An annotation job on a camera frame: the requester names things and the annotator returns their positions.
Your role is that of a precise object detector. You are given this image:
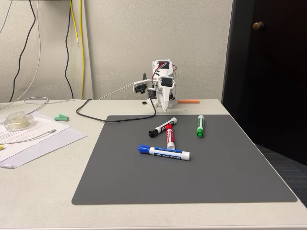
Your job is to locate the white robot power cable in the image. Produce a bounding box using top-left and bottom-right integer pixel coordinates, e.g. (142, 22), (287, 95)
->
(98, 80), (135, 101)

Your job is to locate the white vertical wall trim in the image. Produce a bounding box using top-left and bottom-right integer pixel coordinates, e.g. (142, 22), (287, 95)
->
(80, 0), (94, 100)

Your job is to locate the black dry-erase marker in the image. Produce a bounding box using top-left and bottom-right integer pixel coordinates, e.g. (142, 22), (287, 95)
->
(148, 117), (178, 138)

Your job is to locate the long yellow cable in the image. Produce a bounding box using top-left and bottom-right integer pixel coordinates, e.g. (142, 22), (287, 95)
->
(78, 0), (85, 100)

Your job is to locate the white gripper camera box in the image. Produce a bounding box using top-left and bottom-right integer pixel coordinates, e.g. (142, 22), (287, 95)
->
(131, 80), (150, 94)

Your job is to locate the white charging cable with plug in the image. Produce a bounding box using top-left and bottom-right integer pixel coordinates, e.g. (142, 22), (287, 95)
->
(0, 129), (57, 145)

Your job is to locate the blue dry-erase marker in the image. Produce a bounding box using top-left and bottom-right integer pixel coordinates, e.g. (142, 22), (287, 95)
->
(137, 144), (191, 161)

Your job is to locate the dark wooden door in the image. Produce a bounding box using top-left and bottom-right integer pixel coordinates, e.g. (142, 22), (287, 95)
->
(222, 0), (307, 166)

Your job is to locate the clear plastic tape container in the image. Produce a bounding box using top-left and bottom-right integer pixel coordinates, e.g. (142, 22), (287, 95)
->
(4, 111), (36, 132)

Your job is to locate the thin white wall cable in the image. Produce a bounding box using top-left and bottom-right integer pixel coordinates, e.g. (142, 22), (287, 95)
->
(0, 0), (12, 34)
(0, 0), (42, 111)

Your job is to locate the black camera cable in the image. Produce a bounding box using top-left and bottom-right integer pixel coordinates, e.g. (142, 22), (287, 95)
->
(76, 72), (157, 124)

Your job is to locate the blank white paper sheet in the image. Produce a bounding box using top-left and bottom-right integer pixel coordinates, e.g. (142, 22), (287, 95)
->
(0, 126), (88, 169)

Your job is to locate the printed white paper sheet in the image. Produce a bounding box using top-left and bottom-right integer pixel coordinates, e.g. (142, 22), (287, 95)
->
(0, 110), (71, 159)

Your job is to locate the short yellow cable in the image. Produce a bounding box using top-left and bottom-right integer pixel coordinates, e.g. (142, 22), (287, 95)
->
(69, 0), (81, 48)

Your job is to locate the grey mat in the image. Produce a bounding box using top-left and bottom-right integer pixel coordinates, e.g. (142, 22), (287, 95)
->
(71, 114), (298, 206)

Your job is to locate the white looped cable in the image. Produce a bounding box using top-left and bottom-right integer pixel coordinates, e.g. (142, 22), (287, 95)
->
(23, 96), (49, 115)

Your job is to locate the black hanging cable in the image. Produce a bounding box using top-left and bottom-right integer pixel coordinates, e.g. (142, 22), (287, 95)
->
(9, 0), (36, 103)
(64, 0), (74, 100)

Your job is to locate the green dry-erase marker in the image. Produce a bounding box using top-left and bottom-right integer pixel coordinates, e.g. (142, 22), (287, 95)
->
(196, 115), (205, 138)

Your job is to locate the red dry-erase marker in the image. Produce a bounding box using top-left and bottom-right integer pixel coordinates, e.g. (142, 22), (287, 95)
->
(165, 124), (176, 150)

